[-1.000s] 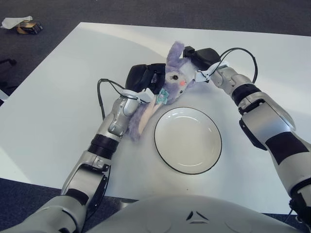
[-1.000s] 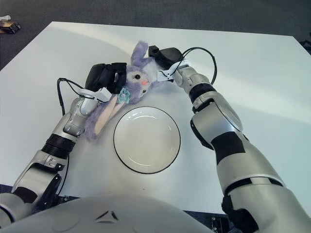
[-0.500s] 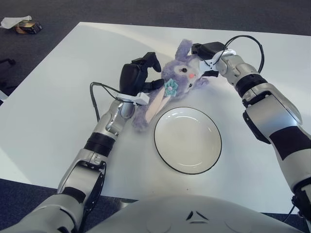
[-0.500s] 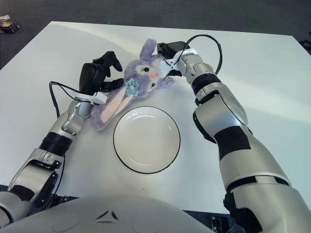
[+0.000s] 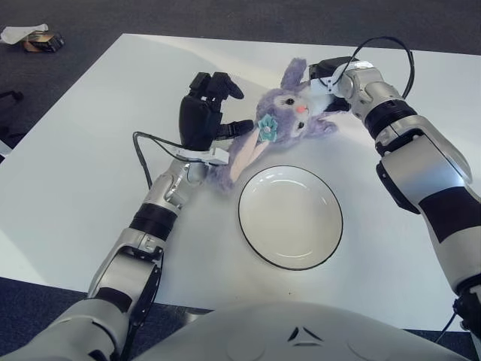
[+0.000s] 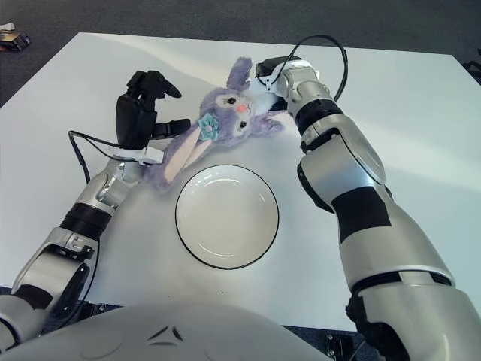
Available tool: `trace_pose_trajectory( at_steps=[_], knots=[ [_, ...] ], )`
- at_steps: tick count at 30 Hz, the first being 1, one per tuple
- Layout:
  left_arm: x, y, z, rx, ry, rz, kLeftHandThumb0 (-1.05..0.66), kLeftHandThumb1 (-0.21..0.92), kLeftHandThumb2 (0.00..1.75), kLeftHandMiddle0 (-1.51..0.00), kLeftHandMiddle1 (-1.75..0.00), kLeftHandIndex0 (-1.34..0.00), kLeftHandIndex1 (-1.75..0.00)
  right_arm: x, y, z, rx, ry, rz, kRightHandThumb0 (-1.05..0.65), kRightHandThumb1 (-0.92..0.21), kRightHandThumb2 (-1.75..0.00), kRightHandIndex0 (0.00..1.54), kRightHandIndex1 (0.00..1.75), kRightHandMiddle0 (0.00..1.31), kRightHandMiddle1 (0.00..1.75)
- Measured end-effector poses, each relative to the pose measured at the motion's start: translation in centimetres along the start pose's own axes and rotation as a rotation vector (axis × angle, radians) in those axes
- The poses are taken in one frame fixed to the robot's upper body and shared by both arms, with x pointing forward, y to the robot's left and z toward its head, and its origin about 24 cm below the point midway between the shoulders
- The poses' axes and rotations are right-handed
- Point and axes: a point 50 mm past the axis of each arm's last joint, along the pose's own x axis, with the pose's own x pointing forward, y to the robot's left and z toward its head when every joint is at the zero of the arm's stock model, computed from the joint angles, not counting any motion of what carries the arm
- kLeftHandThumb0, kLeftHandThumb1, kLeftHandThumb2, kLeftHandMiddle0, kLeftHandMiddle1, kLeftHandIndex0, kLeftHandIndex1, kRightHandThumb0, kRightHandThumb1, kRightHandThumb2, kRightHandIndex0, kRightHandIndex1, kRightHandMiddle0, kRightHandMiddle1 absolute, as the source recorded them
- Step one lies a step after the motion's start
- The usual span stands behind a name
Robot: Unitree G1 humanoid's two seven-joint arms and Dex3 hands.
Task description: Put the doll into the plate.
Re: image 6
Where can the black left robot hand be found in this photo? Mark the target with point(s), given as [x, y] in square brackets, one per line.
[133, 120]

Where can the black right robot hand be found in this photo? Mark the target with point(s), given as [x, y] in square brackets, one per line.
[268, 65]

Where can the purple plush bunny doll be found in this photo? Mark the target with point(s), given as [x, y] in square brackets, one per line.
[221, 105]

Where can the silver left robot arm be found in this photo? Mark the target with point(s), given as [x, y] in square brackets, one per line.
[97, 192]

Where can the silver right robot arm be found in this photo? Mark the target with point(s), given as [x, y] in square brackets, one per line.
[345, 176]

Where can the white plate with black rim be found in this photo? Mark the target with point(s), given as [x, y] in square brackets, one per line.
[227, 216]

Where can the black and brown box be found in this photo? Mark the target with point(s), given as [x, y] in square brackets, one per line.
[13, 41]

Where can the grey robot torso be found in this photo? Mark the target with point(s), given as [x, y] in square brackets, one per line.
[169, 334]

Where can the metal table leg bracket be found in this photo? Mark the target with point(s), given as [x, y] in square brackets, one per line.
[335, 347]
[97, 306]

